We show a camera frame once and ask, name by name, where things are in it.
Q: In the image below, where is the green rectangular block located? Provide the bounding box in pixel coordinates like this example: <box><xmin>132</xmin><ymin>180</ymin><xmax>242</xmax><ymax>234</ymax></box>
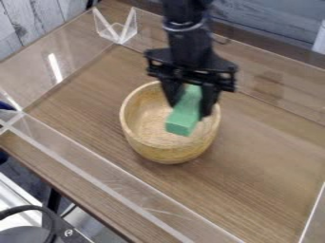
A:
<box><xmin>164</xmin><ymin>84</ymin><xmax>202</xmax><ymax>137</ymax></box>

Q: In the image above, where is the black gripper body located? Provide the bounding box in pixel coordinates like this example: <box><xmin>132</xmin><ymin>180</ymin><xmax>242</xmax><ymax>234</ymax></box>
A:
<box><xmin>144</xmin><ymin>26</ymin><xmax>238</xmax><ymax>92</ymax></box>

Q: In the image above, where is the brown wooden bowl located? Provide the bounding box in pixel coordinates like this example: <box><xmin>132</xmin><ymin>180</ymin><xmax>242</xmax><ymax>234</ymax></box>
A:
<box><xmin>119</xmin><ymin>81</ymin><xmax>220</xmax><ymax>164</ymax></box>

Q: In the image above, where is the black metal bracket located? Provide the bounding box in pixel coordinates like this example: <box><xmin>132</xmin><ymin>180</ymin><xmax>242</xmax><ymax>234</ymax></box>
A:
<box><xmin>40</xmin><ymin>209</ymin><xmax>93</xmax><ymax>243</ymax></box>

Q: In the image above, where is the clear acrylic tray wall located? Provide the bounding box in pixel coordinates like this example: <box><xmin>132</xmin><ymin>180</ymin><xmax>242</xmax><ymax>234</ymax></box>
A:
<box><xmin>0</xmin><ymin>97</ymin><xmax>243</xmax><ymax>243</ymax></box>

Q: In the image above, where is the black cable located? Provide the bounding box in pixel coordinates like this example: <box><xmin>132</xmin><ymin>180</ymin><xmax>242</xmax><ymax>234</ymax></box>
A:
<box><xmin>0</xmin><ymin>204</ymin><xmax>58</xmax><ymax>243</ymax></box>

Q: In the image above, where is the black table leg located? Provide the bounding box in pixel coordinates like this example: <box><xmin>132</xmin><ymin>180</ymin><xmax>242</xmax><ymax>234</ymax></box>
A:
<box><xmin>46</xmin><ymin>189</ymin><xmax>63</xmax><ymax>213</ymax></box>

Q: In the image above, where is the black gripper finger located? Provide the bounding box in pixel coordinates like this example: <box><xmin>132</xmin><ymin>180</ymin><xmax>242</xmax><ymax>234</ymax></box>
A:
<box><xmin>160</xmin><ymin>78</ymin><xmax>184</xmax><ymax>107</ymax></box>
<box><xmin>200</xmin><ymin>83</ymin><xmax>220</xmax><ymax>118</ymax></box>

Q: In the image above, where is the clear acrylic corner bracket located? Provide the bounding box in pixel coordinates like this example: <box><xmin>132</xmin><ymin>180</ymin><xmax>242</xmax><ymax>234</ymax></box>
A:
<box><xmin>92</xmin><ymin>8</ymin><xmax>137</xmax><ymax>45</ymax></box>

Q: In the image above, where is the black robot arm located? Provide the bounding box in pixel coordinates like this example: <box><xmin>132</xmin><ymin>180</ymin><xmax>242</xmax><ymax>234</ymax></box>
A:
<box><xmin>143</xmin><ymin>0</ymin><xmax>238</xmax><ymax>118</ymax></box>

